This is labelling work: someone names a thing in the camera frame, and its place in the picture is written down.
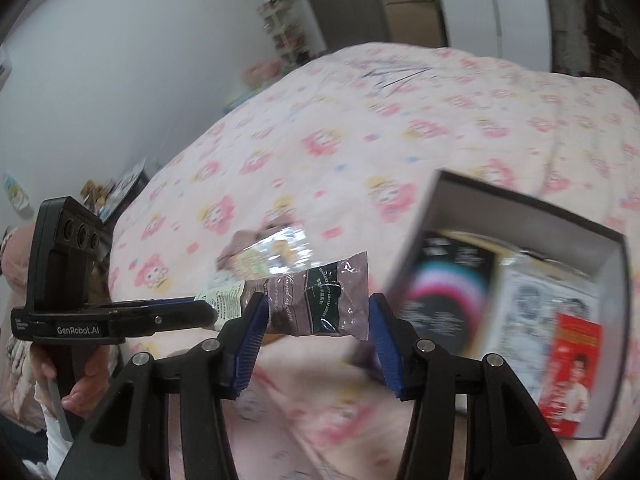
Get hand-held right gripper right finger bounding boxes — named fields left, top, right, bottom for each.
left=367, top=292, right=571, bottom=480

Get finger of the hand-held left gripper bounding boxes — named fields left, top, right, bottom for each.
left=124, top=301, right=219, bottom=335
left=111, top=296, right=197, bottom=312

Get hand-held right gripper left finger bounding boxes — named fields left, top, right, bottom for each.
left=62, top=292, right=271, bottom=480

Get dark cardboard box container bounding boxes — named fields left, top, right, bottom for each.
left=385, top=170, right=632, bottom=441

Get person's left hand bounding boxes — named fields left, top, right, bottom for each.
left=30, top=345, right=110, bottom=413

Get pink cloth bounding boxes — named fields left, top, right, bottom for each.
left=0, top=226, right=35, bottom=283

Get black box with rainbow arc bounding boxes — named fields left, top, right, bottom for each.
left=399, top=231, right=497, bottom=357

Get clear plastic packet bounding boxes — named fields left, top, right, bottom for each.
left=215, top=224, right=313, bottom=282

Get white printed bottle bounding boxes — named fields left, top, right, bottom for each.
left=2, top=172, right=32, bottom=215

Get white printed packet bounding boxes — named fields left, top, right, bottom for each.
left=479, top=254, right=602, bottom=413

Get red printed packet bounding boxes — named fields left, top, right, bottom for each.
left=536, top=311, right=604, bottom=437

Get pink printed blanket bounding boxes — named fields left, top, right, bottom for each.
left=107, top=42, right=640, bottom=480

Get pink plush toy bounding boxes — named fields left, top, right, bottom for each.
left=244, top=57, right=284, bottom=87

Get white shelf rack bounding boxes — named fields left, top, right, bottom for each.
left=256, top=0, right=327, bottom=64

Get brown cardboard boxes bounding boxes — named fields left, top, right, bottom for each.
left=367, top=0, right=447, bottom=50

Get grey door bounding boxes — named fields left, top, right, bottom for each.
left=291, top=0, right=392, bottom=55

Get white wardrobe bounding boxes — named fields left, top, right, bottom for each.
left=430, top=0, right=552, bottom=75

